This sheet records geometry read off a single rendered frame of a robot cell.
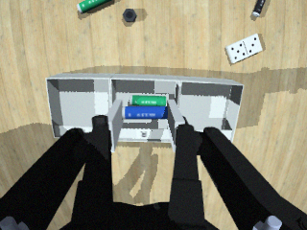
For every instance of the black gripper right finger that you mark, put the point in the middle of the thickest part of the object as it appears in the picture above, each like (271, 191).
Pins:
(249, 198)

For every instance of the green aa battery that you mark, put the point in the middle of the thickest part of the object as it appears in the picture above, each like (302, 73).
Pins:
(147, 100)
(87, 5)

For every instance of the blue aa battery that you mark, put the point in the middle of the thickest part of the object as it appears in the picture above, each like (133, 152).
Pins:
(145, 112)

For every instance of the white three-compartment bin rack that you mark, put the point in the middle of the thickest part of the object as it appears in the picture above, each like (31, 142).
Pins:
(74, 101)

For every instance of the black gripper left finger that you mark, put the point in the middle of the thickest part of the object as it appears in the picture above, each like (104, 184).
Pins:
(31, 203)

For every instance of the black battery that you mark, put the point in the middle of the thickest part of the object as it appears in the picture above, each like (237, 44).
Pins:
(258, 7)

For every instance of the dark grey hex nut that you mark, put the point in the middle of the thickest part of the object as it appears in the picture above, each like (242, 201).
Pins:
(129, 15)

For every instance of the white domino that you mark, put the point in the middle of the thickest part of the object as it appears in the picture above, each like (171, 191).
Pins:
(244, 48)

